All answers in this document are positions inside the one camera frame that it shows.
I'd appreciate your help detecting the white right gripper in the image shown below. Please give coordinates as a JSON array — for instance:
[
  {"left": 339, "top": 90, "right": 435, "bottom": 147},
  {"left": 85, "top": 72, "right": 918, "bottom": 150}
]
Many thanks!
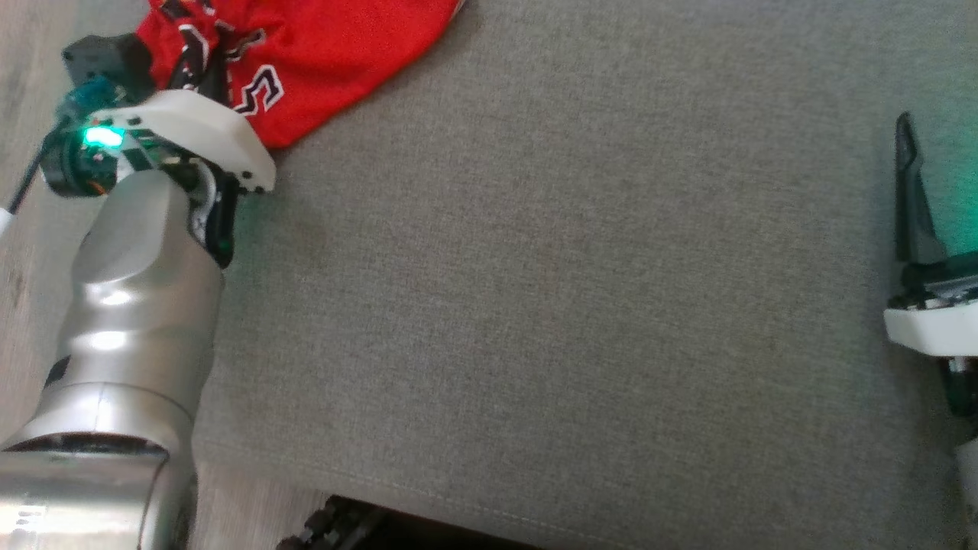
[{"left": 883, "top": 112, "right": 978, "bottom": 418}]

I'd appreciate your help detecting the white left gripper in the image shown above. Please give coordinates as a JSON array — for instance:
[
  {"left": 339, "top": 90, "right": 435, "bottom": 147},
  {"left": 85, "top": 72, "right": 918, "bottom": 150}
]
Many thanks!
[{"left": 42, "top": 42, "right": 277, "bottom": 269}]

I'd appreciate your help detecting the black left cable teal plug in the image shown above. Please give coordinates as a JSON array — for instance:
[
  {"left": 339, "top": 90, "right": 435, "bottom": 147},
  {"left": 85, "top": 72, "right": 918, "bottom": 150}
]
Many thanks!
[{"left": 0, "top": 79, "right": 127, "bottom": 238}]

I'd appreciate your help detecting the large grey sofa seat cushion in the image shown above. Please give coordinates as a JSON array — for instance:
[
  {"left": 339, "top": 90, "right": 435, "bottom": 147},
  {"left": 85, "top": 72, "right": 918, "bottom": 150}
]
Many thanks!
[{"left": 92, "top": 0, "right": 978, "bottom": 550}]

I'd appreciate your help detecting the red white sports jersey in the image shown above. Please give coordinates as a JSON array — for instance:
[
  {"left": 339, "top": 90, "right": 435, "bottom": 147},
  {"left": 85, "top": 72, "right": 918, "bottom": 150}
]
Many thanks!
[{"left": 136, "top": 0, "right": 467, "bottom": 150}]

